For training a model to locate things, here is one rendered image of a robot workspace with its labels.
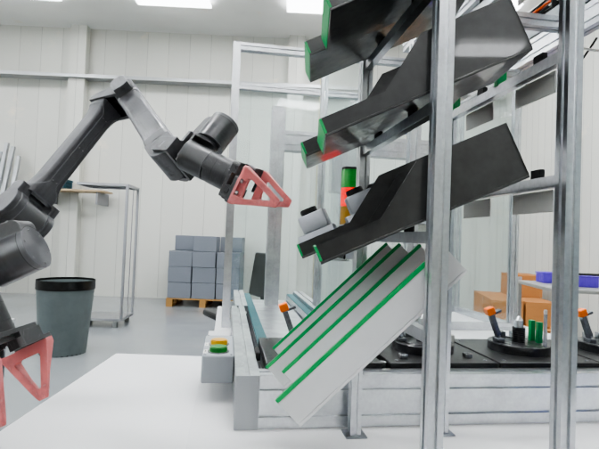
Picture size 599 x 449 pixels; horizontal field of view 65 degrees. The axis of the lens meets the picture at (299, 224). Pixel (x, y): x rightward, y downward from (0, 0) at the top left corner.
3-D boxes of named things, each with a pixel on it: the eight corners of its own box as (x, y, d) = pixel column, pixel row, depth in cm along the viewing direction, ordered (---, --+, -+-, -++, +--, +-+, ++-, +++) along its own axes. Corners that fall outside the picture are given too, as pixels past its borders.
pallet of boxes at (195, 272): (242, 302, 869) (245, 237, 872) (238, 309, 788) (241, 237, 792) (176, 300, 866) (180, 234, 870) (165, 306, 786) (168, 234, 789)
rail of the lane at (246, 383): (233, 430, 87) (235, 371, 87) (230, 332, 175) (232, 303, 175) (263, 429, 88) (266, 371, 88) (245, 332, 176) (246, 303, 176)
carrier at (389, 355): (389, 372, 97) (392, 311, 97) (357, 346, 120) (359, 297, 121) (498, 372, 100) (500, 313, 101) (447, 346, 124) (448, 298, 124)
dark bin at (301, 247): (302, 258, 73) (283, 215, 74) (303, 256, 86) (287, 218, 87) (469, 189, 73) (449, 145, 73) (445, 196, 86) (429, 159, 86)
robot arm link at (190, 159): (174, 172, 87) (168, 153, 81) (195, 145, 90) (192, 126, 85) (206, 188, 85) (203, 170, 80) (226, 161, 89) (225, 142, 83)
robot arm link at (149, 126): (134, 118, 122) (105, 85, 115) (151, 106, 123) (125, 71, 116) (179, 192, 90) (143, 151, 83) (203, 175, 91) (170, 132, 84)
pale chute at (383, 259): (284, 388, 72) (265, 366, 73) (289, 365, 86) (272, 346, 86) (419, 264, 73) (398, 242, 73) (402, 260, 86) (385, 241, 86)
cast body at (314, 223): (304, 254, 80) (288, 216, 80) (308, 251, 84) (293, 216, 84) (349, 235, 78) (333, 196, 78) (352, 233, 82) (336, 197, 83)
